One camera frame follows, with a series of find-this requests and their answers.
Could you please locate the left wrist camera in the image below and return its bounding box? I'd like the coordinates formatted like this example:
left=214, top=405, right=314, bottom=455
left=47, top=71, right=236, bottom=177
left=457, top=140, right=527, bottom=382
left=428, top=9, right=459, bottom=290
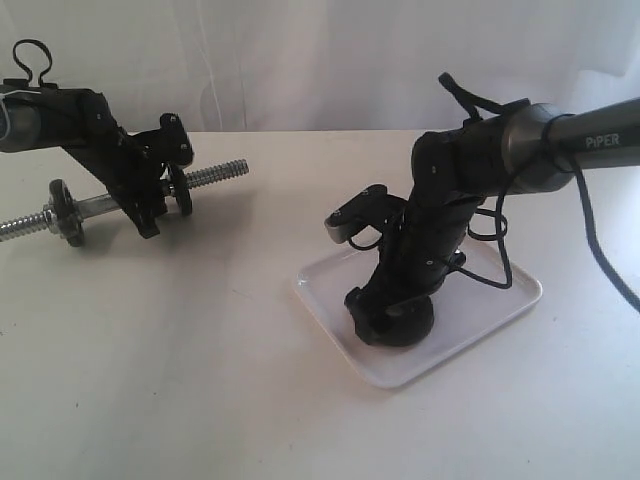
left=145, top=112, right=194, bottom=169

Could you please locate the chrome collar nut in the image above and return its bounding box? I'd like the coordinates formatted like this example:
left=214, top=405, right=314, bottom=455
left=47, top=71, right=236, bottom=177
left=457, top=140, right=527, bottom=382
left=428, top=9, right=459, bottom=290
left=42, top=202, right=60, bottom=235

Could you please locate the white rectangular tray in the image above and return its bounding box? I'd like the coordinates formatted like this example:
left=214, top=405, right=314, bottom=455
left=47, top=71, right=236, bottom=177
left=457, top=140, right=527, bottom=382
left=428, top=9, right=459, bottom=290
left=293, top=247, right=543, bottom=389

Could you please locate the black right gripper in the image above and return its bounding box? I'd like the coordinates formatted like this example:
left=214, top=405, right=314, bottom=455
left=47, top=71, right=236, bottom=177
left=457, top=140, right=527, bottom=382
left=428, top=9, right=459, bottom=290
left=344, top=197, right=475, bottom=345

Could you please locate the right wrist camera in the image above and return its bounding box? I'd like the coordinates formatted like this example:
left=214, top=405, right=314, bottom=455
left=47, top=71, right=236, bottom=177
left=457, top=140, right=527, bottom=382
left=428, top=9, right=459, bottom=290
left=324, top=184, right=406, bottom=244

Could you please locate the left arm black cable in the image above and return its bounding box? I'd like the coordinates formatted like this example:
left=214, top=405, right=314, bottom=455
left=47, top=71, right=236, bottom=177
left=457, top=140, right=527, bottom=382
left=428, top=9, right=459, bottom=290
left=10, top=39, right=54, bottom=89

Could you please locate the black weight plate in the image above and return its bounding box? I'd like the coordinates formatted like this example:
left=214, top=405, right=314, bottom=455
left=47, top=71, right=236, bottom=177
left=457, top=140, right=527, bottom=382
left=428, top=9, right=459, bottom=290
left=169, top=164, right=193, bottom=217
left=376, top=296, right=434, bottom=348
left=49, top=179, right=85, bottom=248

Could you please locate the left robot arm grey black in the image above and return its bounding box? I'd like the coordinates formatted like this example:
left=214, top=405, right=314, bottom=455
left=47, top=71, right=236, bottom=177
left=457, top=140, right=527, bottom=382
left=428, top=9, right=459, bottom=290
left=1, top=86, right=168, bottom=239

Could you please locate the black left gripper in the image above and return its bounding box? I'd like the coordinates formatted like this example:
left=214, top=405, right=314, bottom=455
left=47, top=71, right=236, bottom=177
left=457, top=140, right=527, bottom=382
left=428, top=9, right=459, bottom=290
left=62, top=124, right=175, bottom=238

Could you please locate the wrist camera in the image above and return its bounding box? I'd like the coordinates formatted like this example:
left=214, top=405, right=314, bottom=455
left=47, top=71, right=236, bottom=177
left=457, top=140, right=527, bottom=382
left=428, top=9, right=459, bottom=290
left=145, top=112, right=194, bottom=169
left=324, top=184, right=406, bottom=244

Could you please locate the chrome dumbbell bar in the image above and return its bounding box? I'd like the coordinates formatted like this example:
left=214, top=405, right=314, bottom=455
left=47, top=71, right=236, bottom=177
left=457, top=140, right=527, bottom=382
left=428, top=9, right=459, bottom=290
left=1, top=159, right=249, bottom=242

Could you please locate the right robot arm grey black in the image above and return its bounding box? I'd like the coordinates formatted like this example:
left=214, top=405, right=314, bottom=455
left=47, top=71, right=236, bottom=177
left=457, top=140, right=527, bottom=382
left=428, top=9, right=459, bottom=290
left=325, top=99, right=639, bottom=347

